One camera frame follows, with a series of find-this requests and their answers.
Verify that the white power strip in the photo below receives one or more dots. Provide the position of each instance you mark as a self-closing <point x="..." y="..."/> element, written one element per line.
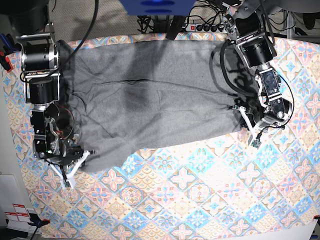
<point x="203" y="28"/>

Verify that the white box with red labels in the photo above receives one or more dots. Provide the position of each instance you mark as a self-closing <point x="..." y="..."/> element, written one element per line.
<point x="13" y="205"/>

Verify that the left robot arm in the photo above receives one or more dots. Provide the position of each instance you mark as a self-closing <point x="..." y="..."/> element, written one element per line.
<point x="249" y="32"/>

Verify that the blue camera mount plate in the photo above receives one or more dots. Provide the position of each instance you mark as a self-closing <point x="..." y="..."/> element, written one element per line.
<point x="157" y="7"/>

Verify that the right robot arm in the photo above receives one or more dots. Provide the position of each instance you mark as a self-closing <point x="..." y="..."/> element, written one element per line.
<point x="53" y="125"/>

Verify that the grey T-shirt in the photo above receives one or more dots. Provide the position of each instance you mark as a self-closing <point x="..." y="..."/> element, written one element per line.
<point x="148" y="95"/>

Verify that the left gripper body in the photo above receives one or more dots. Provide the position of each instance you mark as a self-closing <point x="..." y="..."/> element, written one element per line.
<point x="257" y="122"/>

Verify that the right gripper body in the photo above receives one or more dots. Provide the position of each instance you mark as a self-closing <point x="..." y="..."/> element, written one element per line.
<point x="67" y="170"/>

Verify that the patterned tile tablecloth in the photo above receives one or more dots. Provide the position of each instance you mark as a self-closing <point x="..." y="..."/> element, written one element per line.
<point x="212" y="189"/>

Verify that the black centre post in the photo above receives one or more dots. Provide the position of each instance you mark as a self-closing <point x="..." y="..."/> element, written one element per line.
<point x="175" y="27"/>

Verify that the red clamp left top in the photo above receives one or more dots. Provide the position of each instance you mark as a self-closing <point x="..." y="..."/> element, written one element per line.
<point x="6" y="63"/>

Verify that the blue clamp bottom left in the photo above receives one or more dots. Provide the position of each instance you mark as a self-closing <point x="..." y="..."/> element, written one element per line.
<point x="37" y="222"/>

